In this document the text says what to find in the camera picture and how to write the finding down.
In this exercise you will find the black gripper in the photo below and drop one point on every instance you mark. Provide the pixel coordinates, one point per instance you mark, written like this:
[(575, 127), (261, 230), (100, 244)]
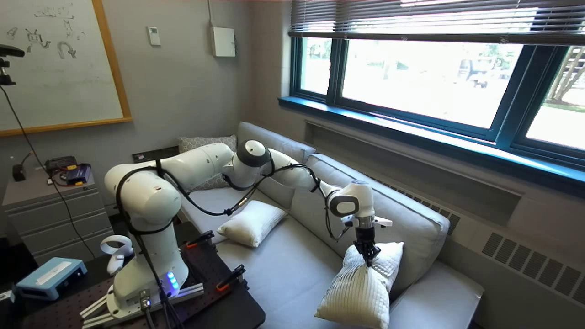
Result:
[(368, 242)]

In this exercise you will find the white striped pillow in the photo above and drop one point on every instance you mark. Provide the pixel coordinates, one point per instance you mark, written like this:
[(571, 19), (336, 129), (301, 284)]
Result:
[(251, 222), (359, 295)]

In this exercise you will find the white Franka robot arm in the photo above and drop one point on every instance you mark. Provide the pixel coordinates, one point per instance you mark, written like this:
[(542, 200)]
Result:
[(147, 202)]

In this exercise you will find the grey fabric sofa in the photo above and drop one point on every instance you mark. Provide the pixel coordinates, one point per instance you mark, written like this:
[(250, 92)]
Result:
[(440, 299)]

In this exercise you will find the grey sofa seat cushion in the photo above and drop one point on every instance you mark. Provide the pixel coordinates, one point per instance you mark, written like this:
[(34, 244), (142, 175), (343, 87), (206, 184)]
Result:
[(213, 200), (286, 268)]

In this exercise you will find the black robot table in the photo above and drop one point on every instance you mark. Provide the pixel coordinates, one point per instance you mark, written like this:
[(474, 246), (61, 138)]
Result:
[(239, 308)]

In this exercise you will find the wide blue framed window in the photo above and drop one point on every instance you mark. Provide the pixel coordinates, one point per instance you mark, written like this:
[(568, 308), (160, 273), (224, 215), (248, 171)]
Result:
[(427, 80)]

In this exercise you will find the dark window blinds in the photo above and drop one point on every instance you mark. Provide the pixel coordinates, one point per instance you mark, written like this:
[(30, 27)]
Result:
[(427, 16)]

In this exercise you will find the white VR controller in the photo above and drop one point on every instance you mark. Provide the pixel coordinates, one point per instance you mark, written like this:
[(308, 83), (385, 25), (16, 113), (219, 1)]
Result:
[(116, 248)]

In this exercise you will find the black device with orange parts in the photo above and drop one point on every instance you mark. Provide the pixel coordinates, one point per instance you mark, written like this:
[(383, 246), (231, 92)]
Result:
[(67, 175)]

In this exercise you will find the light blue box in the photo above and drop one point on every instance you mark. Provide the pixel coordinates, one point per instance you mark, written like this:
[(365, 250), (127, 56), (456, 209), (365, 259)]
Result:
[(52, 275)]

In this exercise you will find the grey drawer cabinet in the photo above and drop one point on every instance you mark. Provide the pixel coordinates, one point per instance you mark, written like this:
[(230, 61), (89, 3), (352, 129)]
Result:
[(43, 213)]

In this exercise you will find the small black desk item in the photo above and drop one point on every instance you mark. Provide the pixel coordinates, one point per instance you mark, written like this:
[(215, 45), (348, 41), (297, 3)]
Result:
[(19, 173)]

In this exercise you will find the wood framed whiteboard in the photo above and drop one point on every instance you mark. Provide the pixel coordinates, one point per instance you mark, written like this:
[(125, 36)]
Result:
[(56, 67)]

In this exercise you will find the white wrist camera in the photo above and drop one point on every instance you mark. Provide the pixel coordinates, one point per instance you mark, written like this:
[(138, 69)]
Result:
[(383, 222)]

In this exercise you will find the wall heater vent grille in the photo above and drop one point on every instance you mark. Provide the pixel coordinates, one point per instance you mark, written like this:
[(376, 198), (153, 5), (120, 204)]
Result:
[(537, 266)]

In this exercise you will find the black wall power strip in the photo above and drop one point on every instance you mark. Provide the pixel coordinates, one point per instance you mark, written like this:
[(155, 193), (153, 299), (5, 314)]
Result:
[(153, 153)]

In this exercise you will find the white wall box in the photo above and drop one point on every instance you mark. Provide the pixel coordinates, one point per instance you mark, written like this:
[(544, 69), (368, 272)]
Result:
[(224, 41)]

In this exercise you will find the white wall thermostat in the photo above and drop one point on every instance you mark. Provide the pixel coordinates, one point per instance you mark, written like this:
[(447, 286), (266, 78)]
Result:
[(155, 36)]

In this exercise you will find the black camera on stand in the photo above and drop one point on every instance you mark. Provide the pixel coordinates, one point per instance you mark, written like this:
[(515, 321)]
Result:
[(10, 56)]

